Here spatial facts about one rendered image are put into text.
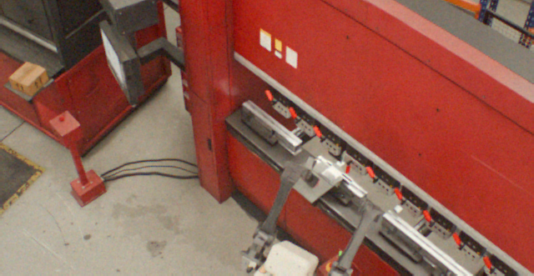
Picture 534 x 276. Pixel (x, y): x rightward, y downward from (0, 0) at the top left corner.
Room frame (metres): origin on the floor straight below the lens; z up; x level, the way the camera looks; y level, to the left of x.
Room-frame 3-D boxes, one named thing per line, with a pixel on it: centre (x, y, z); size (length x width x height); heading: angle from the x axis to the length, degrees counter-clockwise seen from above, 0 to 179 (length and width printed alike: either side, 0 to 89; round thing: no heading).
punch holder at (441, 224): (1.79, -0.92, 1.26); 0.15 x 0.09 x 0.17; 42
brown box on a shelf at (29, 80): (3.14, 1.72, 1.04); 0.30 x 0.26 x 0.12; 56
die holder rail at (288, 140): (2.77, -0.03, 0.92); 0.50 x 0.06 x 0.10; 42
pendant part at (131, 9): (2.95, 0.84, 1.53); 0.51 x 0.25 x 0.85; 30
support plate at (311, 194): (2.26, -0.29, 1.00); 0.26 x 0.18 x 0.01; 132
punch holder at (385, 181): (2.08, -0.65, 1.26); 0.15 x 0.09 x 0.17; 42
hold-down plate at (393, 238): (1.88, -0.76, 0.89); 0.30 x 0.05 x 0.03; 42
